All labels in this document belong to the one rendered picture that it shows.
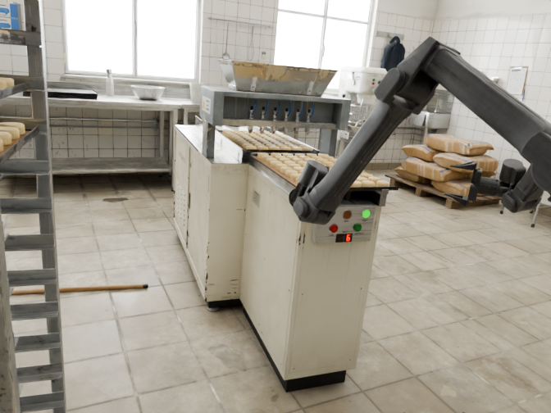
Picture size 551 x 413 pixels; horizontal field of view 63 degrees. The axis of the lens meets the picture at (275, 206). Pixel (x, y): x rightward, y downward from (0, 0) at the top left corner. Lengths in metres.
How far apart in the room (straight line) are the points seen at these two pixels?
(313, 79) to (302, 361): 1.35
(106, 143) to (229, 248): 3.14
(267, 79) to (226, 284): 1.08
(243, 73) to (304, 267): 1.00
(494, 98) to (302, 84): 1.62
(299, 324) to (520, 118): 1.28
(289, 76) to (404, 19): 4.57
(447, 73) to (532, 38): 5.17
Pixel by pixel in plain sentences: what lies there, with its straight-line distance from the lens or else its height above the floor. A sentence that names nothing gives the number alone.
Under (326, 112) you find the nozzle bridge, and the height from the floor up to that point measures 1.10.
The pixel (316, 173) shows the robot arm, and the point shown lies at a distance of 1.13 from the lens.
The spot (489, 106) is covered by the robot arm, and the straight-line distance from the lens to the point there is 0.84.
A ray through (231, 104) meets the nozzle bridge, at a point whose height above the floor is 1.11.
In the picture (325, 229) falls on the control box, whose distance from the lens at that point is 1.67.
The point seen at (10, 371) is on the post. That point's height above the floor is 0.84.
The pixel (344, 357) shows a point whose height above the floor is 0.15.
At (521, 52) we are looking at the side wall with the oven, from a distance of 6.11.
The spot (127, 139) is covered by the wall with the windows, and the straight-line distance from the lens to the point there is 5.30.
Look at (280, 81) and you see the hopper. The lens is 2.32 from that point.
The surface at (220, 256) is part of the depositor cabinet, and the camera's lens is 2.39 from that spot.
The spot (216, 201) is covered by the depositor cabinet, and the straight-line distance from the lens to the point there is 2.28.
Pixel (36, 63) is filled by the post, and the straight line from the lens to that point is 1.13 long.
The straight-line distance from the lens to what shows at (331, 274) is 1.80.
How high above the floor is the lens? 1.31
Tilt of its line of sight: 17 degrees down
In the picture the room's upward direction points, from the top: 5 degrees clockwise
